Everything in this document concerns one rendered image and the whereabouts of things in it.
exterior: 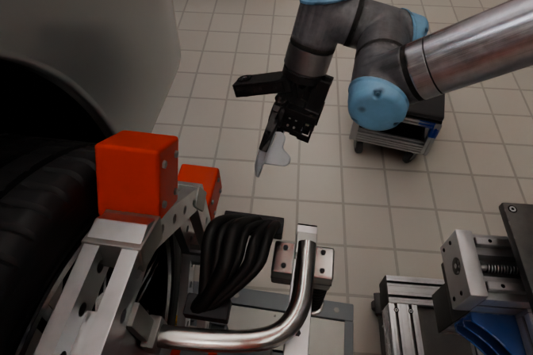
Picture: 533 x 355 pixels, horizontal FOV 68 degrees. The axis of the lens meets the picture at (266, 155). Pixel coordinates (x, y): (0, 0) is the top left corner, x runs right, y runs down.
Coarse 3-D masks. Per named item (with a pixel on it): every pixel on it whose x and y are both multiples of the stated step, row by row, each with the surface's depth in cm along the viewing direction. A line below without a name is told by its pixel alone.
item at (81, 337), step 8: (88, 312) 40; (96, 312) 40; (88, 320) 39; (80, 328) 39; (88, 328) 39; (80, 336) 38; (128, 336) 42; (80, 344) 38; (128, 344) 42; (136, 344) 44; (72, 352) 37; (80, 352) 37; (120, 352) 40; (128, 352) 42; (136, 352) 45; (144, 352) 47
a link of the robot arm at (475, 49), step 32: (512, 0) 41; (448, 32) 45; (480, 32) 42; (512, 32) 40; (384, 64) 49; (416, 64) 46; (448, 64) 44; (480, 64) 43; (512, 64) 42; (352, 96) 50; (384, 96) 47; (416, 96) 48; (384, 128) 51
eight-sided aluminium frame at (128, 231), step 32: (192, 192) 59; (96, 224) 42; (128, 224) 42; (160, 224) 45; (192, 224) 68; (96, 256) 40; (128, 256) 40; (192, 256) 79; (64, 288) 38; (96, 288) 41; (128, 288) 39; (192, 288) 84; (64, 320) 36; (96, 320) 36; (64, 352) 37; (96, 352) 35
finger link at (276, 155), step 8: (280, 136) 70; (280, 144) 70; (264, 152) 70; (272, 152) 70; (280, 152) 70; (256, 160) 71; (264, 160) 70; (272, 160) 71; (280, 160) 70; (288, 160) 70; (256, 168) 71; (256, 176) 72
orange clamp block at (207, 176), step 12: (180, 168) 76; (192, 168) 76; (204, 168) 76; (216, 168) 76; (180, 180) 74; (192, 180) 74; (204, 180) 74; (216, 180) 74; (216, 192) 76; (216, 204) 77
